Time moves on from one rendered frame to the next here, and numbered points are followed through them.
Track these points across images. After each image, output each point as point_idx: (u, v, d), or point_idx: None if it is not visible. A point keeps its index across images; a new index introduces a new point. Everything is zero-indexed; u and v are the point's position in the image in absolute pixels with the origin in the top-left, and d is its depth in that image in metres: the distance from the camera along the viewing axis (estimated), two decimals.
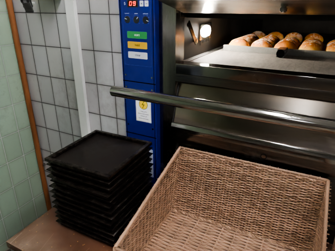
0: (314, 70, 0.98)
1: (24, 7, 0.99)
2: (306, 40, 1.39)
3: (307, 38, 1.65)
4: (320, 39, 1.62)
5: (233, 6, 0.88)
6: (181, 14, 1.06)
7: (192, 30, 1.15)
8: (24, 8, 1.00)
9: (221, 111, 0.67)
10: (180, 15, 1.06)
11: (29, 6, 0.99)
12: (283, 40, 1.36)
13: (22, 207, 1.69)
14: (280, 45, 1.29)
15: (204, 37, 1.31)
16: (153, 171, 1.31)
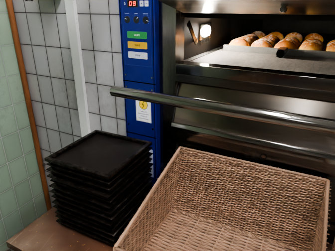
0: (314, 70, 0.98)
1: None
2: (306, 40, 1.39)
3: (307, 38, 1.65)
4: (320, 39, 1.62)
5: (233, 6, 0.88)
6: (181, 14, 1.06)
7: (192, 30, 1.15)
8: None
9: (221, 111, 0.67)
10: (180, 15, 1.06)
11: None
12: (283, 40, 1.36)
13: (22, 207, 1.69)
14: (280, 45, 1.29)
15: (204, 37, 1.31)
16: (153, 171, 1.31)
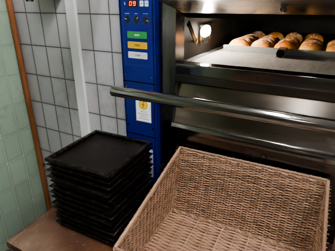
0: (314, 70, 0.98)
1: None
2: (306, 40, 1.39)
3: (307, 38, 1.65)
4: (320, 39, 1.62)
5: (233, 6, 0.88)
6: (181, 14, 1.06)
7: (192, 30, 1.15)
8: None
9: (221, 111, 0.67)
10: (180, 15, 1.06)
11: None
12: (283, 40, 1.36)
13: (22, 207, 1.69)
14: (280, 45, 1.29)
15: (204, 37, 1.31)
16: (153, 171, 1.31)
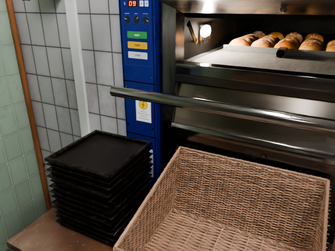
0: (314, 70, 0.98)
1: None
2: (306, 40, 1.39)
3: (307, 38, 1.65)
4: (320, 39, 1.62)
5: (233, 6, 0.88)
6: (181, 14, 1.06)
7: (192, 30, 1.15)
8: None
9: (221, 111, 0.67)
10: (180, 15, 1.06)
11: None
12: (283, 40, 1.36)
13: (22, 207, 1.69)
14: (280, 45, 1.29)
15: (204, 37, 1.31)
16: (153, 171, 1.31)
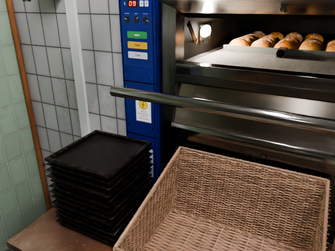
0: (314, 70, 0.98)
1: None
2: (306, 40, 1.39)
3: (307, 38, 1.65)
4: (320, 39, 1.62)
5: (233, 6, 0.88)
6: (181, 14, 1.06)
7: (192, 30, 1.15)
8: None
9: (221, 111, 0.67)
10: (180, 15, 1.06)
11: None
12: (283, 40, 1.36)
13: (22, 207, 1.69)
14: (280, 45, 1.29)
15: (204, 37, 1.31)
16: (153, 171, 1.31)
